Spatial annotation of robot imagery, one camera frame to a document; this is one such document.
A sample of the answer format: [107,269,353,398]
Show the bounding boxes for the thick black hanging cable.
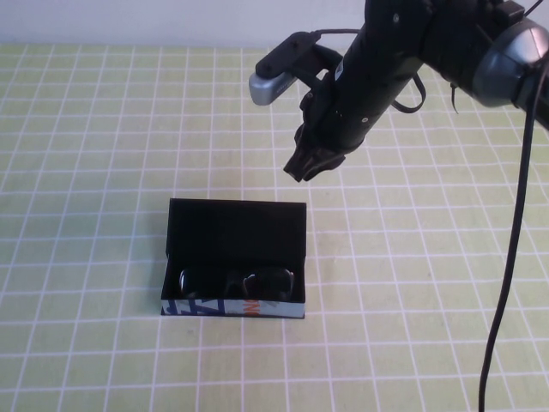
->
[477,59,549,412]

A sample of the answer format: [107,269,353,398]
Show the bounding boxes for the thin black wire loop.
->
[390,71,426,115]

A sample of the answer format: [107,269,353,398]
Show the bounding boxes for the black camera cable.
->
[314,27,362,44]

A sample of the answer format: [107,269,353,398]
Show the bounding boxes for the black framed glasses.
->
[177,265,296,300]

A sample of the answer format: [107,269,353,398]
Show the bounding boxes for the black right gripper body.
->
[293,70,344,152]

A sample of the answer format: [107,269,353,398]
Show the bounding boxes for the green checked tablecloth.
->
[0,42,549,412]

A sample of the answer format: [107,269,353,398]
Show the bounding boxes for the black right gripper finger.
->
[302,148,347,182]
[282,143,321,185]

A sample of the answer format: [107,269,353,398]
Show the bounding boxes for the black printed glasses case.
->
[160,197,309,322]

